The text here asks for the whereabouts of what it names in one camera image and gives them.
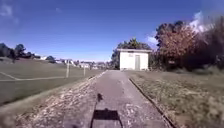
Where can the small white shed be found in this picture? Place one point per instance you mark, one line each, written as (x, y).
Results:
(134, 60)

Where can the dark green tree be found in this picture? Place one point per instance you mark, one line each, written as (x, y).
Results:
(131, 45)

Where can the grey paved path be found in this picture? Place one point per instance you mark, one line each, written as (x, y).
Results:
(115, 96)

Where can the row of distant houses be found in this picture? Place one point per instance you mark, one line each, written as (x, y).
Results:
(78, 62)

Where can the reddish brown tree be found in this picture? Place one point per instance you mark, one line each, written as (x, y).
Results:
(176, 43)

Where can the grass field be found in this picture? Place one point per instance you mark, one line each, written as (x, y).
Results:
(36, 81)

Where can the dry grass slope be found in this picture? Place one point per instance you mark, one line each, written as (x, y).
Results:
(186, 95)

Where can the cluster of dark trees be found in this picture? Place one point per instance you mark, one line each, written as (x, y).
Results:
(15, 51)

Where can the brown leafy tree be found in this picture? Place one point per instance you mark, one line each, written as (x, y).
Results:
(211, 43)

